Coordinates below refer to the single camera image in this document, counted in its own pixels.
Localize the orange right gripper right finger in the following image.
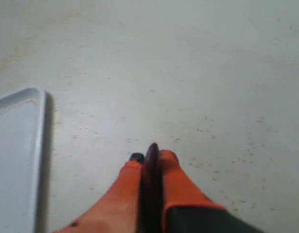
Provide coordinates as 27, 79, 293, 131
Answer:
160, 150, 261, 233

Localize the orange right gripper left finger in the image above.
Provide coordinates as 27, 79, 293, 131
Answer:
57, 153, 145, 233

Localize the dark brown wooden spoon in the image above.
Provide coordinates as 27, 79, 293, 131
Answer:
133, 143, 163, 233

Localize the white square plastic tray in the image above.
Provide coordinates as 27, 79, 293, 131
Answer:
0, 88, 46, 233

